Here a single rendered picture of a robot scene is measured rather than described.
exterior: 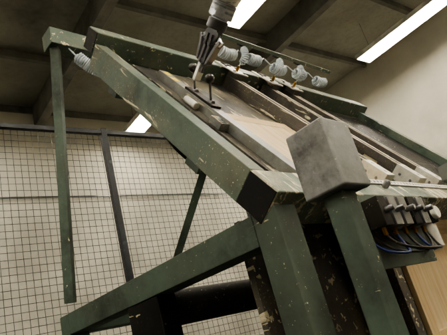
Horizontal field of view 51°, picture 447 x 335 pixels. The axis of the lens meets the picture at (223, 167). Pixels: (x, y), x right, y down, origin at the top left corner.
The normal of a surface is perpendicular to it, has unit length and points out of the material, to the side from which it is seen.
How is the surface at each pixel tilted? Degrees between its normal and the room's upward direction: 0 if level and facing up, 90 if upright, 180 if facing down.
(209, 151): 90
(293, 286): 90
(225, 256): 90
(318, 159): 90
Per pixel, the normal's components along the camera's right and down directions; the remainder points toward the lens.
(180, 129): -0.73, -0.06
